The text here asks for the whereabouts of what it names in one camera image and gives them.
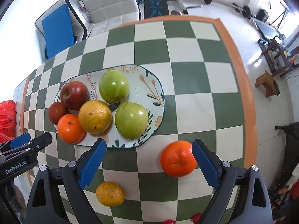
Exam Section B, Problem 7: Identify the red plastic bag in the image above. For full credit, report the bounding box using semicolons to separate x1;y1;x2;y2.
0;100;17;144

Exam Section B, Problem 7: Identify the white padded chair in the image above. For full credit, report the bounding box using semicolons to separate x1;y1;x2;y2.
81;0;141;37

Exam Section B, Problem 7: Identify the yellow orange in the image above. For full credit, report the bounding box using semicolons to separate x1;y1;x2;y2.
96;181;125;207
78;100;112;134

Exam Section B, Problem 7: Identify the cherry tomato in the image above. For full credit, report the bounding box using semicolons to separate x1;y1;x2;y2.
192;213;202;224
163;219;176;224

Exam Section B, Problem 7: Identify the orange mandarin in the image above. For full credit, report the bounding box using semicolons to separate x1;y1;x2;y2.
160;141;197;178
57;114;86;144

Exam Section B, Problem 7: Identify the small wooden stool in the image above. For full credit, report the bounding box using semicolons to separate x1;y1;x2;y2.
255;70;280;98

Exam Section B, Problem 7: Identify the black blue bench pad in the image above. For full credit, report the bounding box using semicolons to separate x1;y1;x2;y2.
144;0;169;19

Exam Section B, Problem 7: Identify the dark red apple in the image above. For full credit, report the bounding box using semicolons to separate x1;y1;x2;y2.
60;81;90;110

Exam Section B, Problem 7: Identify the green apple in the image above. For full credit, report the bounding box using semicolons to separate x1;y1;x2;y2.
99;70;129;104
115;102;149;140

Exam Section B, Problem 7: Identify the floor barbell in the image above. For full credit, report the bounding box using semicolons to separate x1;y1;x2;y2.
204;0;252;19

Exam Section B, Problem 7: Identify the small reddish brown fruit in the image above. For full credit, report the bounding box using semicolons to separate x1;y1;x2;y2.
48;102;70;125

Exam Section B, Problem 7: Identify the black scooter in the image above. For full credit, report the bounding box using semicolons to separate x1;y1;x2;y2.
275;122;298;190

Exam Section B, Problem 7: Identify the floral oval plate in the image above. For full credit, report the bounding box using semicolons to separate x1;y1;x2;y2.
53;64;166;149

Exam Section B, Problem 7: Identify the dark wooden chair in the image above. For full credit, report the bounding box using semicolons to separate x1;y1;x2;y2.
258;33;298;77

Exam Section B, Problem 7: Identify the black speaker box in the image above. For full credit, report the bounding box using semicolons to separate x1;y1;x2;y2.
256;9;269;23

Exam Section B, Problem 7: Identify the green apple front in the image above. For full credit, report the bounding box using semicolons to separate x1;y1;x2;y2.
99;70;129;104

